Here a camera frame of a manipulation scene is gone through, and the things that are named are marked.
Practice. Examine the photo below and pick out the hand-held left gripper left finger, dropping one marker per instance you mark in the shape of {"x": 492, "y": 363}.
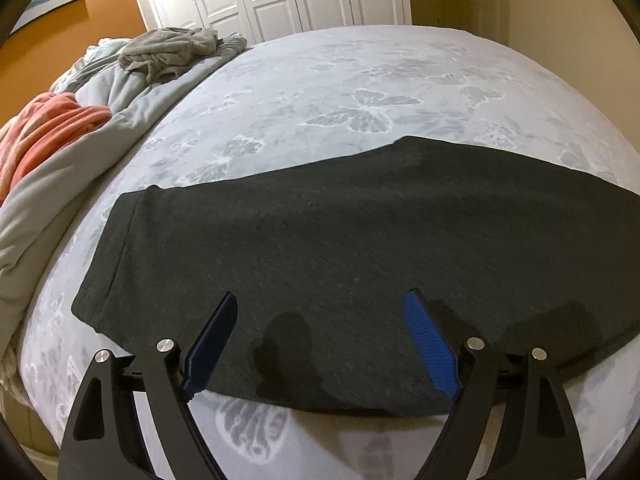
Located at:
{"x": 209, "y": 355}

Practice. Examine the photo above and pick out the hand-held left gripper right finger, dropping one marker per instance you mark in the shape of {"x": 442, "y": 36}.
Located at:
{"x": 431, "y": 345}

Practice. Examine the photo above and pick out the dark grey pants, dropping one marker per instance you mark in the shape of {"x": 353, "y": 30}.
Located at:
{"x": 320, "y": 270}

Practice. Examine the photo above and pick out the light grey blanket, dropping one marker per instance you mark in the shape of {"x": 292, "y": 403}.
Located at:
{"x": 65, "y": 170}

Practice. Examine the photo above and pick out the bed with butterfly print sheet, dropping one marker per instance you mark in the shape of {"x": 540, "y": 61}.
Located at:
{"x": 350, "y": 110}

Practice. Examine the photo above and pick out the pink striped blanket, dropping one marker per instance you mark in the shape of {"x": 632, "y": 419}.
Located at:
{"x": 45, "y": 135}

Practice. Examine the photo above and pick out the crumpled grey garment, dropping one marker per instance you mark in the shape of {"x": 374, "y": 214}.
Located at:
{"x": 167, "y": 52}

